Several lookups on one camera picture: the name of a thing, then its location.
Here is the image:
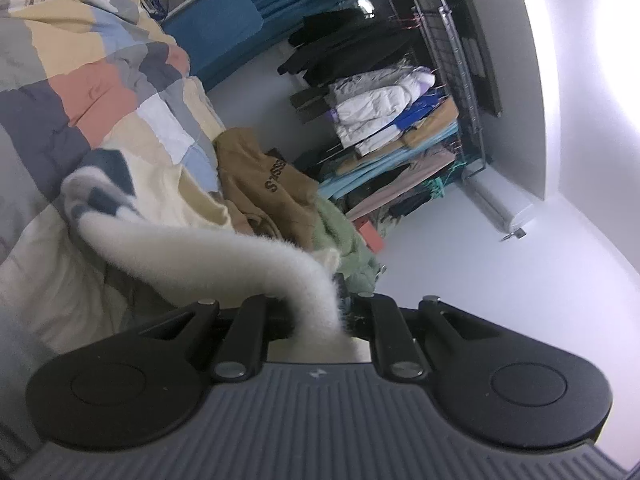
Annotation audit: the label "green fleece garment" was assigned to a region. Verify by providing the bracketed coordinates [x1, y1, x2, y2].
[311, 196, 387, 297]

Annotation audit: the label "striped hanging garment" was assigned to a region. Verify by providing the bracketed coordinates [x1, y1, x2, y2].
[289, 86, 333, 123]

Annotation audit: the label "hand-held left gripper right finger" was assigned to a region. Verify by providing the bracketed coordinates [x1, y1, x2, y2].
[344, 293, 482, 382]

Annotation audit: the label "metal clothes rack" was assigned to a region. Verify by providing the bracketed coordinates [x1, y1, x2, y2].
[401, 0, 490, 177]

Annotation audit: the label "white puffer jacket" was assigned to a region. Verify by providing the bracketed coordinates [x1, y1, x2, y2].
[327, 66, 437, 157]

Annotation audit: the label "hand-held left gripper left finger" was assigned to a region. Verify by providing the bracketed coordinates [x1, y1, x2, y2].
[134, 294, 297, 382]

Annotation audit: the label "orange box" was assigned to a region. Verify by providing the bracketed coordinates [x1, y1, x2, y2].
[357, 220, 387, 253]

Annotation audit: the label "tan hanging garment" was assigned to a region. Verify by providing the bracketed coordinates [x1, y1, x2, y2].
[402, 97, 460, 148]

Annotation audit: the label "white air conditioner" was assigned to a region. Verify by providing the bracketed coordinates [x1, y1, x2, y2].
[461, 166, 535, 242]

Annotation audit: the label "black hanging jacket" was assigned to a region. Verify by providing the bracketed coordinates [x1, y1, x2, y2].
[277, 7, 413, 87]

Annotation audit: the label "checkered patchwork quilt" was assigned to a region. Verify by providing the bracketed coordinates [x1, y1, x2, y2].
[0, 0, 236, 271]

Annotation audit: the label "black wall panel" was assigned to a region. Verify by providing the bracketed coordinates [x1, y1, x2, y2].
[444, 0, 503, 120]

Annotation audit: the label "brown printed hoodie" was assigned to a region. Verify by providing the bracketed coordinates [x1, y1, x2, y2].
[213, 127, 322, 252]

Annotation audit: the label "beige hanging pants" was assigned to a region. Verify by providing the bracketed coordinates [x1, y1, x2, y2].
[345, 152, 457, 221]

